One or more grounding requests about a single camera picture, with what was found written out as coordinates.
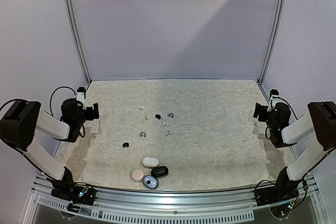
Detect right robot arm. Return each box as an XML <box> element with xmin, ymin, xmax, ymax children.
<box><xmin>253</xmin><ymin>96</ymin><xmax>335</xmax><ymax>201</ymax></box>

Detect white charging case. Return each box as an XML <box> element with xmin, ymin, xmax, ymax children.
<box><xmin>142</xmin><ymin>157</ymin><xmax>160</xmax><ymax>168</ymax></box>

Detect purple charging case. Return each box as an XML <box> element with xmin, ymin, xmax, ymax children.
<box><xmin>142</xmin><ymin>175</ymin><xmax>159</xmax><ymax>189</ymax></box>

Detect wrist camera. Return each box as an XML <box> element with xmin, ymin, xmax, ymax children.
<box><xmin>267</xmin><ymin>89</ymin><xmax>279</xmax><ymax>112</ymax></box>
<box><xmin>76</xmin><ymin>87</ymin><xmax>86</xmax><ymax>104</ymax></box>

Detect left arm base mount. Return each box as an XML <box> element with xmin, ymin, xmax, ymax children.
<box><xmin>49</xmin><ymin>180</ymin><xmax>97</xmax><ymax>206</ymax></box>

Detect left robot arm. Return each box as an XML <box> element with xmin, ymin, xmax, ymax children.
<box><xmin>1</xmin><ymin>98</ymin><xmax>99</xmax><ymax>200</ymax></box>

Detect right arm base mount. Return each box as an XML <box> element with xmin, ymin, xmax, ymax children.
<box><xmin>254</xmin><ymin>180</ymin><xmax>309</xmax><ymax>210</ymax></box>

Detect black charging case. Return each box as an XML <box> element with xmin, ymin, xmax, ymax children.
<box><xmin>151</xmin><ymin>166</ymin><xmax>169</xmax><ymax>178</ymax></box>

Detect right aluminium frame post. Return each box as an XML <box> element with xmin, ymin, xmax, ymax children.
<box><xmin>257</xmin><ymin>0</ymin><xmax>285</xmax><ymax>86</ymax></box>

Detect aluminium front rail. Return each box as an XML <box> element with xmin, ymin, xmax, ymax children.
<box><xmin>24</xmin><ymin>176</ymin><xmax>328</xmax><ymax>223</ymax></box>

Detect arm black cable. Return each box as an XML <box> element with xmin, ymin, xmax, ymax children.
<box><xmin>272</xmin><ymin>95</ymin><xmax>299</xmax><ymax>121</ymax></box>
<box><xmin>49</xmin><ymin>86</ymin><xmax>78</xmax><ymax>120</ymax></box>

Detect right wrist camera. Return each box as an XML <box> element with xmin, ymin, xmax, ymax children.
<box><xmin>267</xmin><ymin>89</ymin><xmax>279</xmax><ymax>112</ymax></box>

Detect pink charging case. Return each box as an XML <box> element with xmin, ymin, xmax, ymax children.
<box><xmin>131</xmin><ymin>169</ymin><xmax>144</xmax><ymax>182</ymax></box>

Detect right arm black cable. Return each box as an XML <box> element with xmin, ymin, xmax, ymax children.
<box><xmin>272</xmin><ymin>95</ymin><xmax>299</xmax><ymax>121</ymax></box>

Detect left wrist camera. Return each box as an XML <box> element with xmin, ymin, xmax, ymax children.
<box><xmin>76</xmin><ymin>87</ymin><xmax>86</xmax><ymax>104</ymax></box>

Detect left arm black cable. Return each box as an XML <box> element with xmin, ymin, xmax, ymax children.
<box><xmin>49</xmin><ymin>86</ymin><xmax>78</xmax><ymax>120</ymax></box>

